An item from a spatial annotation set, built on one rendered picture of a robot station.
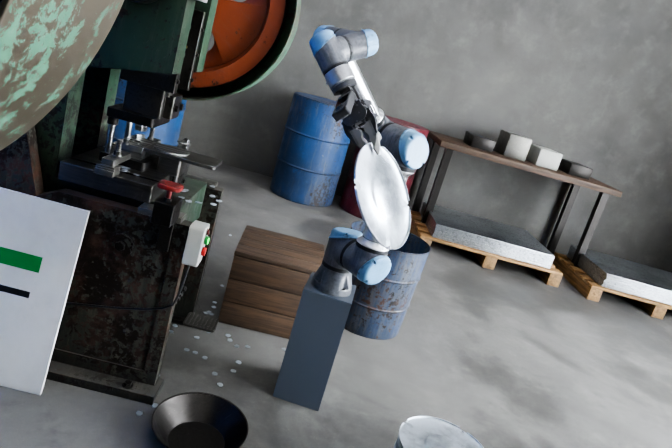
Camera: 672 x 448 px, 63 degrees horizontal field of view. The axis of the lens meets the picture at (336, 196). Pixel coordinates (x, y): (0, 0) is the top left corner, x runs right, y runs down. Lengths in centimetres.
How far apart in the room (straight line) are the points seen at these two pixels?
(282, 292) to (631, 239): 440
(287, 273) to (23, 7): 204
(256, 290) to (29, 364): 93
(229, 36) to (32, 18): 184
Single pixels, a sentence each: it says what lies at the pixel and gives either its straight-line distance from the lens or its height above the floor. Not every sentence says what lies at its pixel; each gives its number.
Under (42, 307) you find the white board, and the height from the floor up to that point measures 27.
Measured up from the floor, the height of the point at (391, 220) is 88.
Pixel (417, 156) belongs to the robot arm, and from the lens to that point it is 177.
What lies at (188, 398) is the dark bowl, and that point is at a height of 6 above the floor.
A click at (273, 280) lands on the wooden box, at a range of 245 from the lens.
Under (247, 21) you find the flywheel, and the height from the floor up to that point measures 129.
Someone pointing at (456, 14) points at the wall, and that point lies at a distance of 535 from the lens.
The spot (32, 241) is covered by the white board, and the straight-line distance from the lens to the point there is 196.
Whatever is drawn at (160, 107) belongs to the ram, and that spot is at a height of 93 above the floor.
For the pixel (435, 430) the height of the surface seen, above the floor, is 23.
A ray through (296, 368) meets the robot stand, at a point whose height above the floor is 14.
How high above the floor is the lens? 124
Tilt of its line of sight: 13 degrees down
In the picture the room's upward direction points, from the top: 16 degrees clockwise
